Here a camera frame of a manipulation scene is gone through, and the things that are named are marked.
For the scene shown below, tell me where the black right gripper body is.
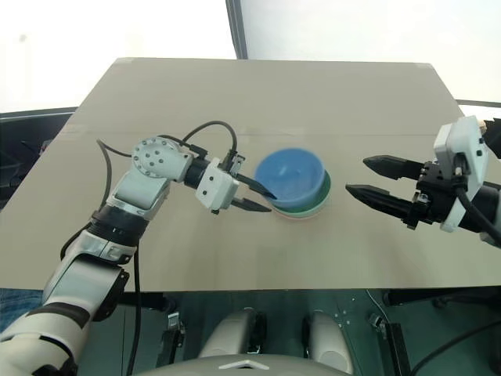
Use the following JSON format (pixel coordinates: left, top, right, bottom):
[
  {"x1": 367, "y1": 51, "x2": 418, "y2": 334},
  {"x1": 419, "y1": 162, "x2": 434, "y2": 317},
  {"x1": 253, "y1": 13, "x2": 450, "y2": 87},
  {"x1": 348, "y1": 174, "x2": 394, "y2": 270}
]
[{"x1": 402, "y1": 159, "x2": 466, "y2": 232}]

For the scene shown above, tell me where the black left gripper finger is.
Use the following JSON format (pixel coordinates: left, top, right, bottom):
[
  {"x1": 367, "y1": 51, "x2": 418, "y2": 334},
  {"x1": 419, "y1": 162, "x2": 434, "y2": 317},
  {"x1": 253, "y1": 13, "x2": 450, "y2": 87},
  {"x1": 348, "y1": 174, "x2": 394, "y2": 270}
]
[
  {"x1": 228, "y1": 197, "x2": 273, "y2": 214},
  {"x1": 235, "y1": 174, "x2": 279, "y2": 200}
]

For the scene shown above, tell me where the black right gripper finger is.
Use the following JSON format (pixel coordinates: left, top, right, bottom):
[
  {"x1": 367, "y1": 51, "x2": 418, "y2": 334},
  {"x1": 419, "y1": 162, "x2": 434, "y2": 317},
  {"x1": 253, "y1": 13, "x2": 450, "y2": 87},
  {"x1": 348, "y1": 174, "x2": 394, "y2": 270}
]
[
  {"x1": 344, "y1": 183, "x2": 416, "y2": 221},
  {"x1": 362, "y1": 154, "x2": 427, "y2": 181}
]

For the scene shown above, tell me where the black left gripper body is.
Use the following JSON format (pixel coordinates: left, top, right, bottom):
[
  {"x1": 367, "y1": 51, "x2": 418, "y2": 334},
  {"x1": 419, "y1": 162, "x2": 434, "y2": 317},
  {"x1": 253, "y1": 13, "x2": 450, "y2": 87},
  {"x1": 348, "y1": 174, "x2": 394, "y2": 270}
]
[{"x1": 224, "y1": 151, "x2": 247, "y2": 184}]

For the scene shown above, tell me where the blue bowl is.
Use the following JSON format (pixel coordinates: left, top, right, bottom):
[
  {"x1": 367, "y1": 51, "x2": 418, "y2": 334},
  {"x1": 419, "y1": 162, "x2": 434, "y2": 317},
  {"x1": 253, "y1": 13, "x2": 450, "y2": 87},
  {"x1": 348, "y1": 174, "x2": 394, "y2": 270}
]
[{"x1": 254, "y1": 147, "x2": 326, "y2": 215}]

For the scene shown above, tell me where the green bowl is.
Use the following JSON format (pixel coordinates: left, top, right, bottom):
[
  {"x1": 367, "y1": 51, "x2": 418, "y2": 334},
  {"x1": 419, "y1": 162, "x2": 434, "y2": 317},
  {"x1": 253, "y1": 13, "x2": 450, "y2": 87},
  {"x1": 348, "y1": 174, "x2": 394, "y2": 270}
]
[{"x1": 273, "y1": 171, "x2": 332, "y2": 219}]

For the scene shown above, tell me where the silver robot thigh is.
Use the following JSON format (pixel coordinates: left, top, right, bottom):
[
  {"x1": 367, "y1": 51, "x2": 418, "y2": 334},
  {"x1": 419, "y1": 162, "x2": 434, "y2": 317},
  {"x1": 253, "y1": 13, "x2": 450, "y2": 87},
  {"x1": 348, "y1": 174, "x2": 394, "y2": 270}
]
[
  {"x1": 302, "y1": 310, "x2": 355, "y2": 375},
  {"x1": 196, "y1": 308, "x2": 268, "y2": 360}
]

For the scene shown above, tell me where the grey robot torso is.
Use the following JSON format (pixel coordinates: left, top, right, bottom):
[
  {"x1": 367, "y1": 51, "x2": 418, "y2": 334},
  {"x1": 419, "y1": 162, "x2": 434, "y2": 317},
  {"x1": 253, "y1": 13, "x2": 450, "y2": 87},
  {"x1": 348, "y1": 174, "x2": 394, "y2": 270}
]
[{"x1": 135, "y1": 353, "x2": 355, "y2": 376}]

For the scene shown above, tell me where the blue cloth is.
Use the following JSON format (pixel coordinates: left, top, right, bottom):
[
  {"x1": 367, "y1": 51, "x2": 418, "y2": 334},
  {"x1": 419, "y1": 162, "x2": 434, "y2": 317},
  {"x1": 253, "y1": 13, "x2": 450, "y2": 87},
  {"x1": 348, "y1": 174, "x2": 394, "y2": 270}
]
[{"x1": 0, "y1": 287, "x2": 45, "y2": 319}]

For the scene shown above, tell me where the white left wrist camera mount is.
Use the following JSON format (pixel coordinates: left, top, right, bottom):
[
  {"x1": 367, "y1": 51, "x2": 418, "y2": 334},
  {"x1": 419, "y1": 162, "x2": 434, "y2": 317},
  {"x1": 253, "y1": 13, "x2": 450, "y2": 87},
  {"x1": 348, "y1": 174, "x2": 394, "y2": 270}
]
[{"x1": 195, "y1": 157, "x2": 240, "y2": 215}]

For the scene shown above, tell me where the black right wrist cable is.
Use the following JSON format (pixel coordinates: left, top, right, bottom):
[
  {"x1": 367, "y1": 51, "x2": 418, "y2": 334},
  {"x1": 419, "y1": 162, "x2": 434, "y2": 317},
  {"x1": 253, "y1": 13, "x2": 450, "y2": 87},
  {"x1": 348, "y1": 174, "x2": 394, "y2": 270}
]
[{"x1": 452, "y1": 154, "x2": 501, "y2": 240}]

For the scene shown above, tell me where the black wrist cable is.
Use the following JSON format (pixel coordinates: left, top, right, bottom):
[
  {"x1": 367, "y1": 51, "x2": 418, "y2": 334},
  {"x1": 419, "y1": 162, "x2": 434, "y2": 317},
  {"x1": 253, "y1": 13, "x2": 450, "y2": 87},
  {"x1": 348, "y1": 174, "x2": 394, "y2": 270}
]
[
  {"x1": 452, "y1": 154, "x2": 501, "y2": 240},
  {"x1": 181, "y1": 121, "x2": 240, "y2": 158}
]

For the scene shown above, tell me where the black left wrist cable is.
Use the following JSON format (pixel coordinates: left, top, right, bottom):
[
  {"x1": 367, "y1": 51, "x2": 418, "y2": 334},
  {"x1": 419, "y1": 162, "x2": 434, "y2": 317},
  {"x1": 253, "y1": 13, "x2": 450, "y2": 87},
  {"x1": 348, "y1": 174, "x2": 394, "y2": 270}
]
[{"x1": 181, "y1": 121, "x2": 240, "y2": 158}]

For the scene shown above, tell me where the black table frame bar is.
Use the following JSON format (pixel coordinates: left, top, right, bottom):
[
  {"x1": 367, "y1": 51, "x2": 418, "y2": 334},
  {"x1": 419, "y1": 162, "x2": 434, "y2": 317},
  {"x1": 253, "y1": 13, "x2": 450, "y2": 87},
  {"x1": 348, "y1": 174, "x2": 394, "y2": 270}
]
[{"x1": 384, "y1": 288, "x2": 501, "y2": 311}]

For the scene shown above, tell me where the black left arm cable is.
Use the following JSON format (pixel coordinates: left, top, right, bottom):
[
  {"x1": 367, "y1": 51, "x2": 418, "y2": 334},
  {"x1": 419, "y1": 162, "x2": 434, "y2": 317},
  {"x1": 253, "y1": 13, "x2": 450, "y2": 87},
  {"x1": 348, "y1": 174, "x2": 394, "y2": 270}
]
[{"x1": 96, "y1": 138, "x2": 142, "y2": 360}]

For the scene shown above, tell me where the dark window post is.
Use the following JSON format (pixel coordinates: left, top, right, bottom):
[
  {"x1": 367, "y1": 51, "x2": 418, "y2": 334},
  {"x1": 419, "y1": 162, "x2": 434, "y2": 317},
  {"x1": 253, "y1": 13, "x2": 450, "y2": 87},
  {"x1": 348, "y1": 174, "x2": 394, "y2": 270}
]
[{"x1": 225, "y1": 0, "x2": 249, "y2": 61}]

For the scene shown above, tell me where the black slanted bracket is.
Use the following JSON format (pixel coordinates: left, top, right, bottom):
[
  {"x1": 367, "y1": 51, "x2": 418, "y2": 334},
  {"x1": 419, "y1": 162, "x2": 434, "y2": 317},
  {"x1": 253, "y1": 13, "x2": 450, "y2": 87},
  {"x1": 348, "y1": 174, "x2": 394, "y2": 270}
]
[{"x1": 366, "y1": 312, "x2": 410, "y2": 376}]

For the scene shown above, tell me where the thin black floor cable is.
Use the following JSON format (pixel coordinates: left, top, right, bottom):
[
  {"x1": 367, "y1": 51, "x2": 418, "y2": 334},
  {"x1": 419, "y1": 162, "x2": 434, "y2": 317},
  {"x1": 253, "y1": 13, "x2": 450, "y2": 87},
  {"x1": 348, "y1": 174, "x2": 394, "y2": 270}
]
[{"x1": 409, "y1": 324, "x2": 501, "y2": 376}]

